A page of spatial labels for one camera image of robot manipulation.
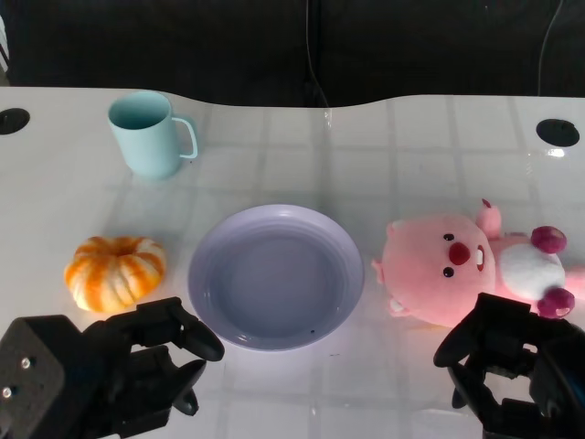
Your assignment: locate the lavender round plate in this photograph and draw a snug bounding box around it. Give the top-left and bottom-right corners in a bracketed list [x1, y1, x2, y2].
[187, 204, 366, 352]

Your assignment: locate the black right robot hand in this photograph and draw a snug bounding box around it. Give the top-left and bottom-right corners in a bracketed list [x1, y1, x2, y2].
[432, 293, 585, 439]

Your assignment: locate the light blue mug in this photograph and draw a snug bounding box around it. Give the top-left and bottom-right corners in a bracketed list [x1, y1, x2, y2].
[107, 91, 199, 180]

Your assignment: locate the black round cable grommet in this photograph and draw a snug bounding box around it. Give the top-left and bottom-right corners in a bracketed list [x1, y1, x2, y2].
[0, 108, 31, 135]
[535, 118, 580, 147]

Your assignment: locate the pink plush beaver doll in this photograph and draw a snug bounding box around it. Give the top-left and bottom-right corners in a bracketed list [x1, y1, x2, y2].
[371, 198, 585, 328]

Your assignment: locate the black sofa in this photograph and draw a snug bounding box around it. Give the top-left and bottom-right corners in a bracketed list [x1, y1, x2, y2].
[0, 0, 585, 109]

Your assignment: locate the orange white striped pumpkin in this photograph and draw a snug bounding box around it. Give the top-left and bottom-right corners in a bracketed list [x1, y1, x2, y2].
[63, 235, 167, 314]

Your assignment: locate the thin black cable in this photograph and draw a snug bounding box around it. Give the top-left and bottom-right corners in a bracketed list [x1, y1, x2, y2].
[303, 0, 331, 109]
[537, 0, 568, 96]

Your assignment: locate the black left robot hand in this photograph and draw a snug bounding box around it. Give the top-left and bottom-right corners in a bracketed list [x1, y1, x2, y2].
[0, 296, 227, 439]

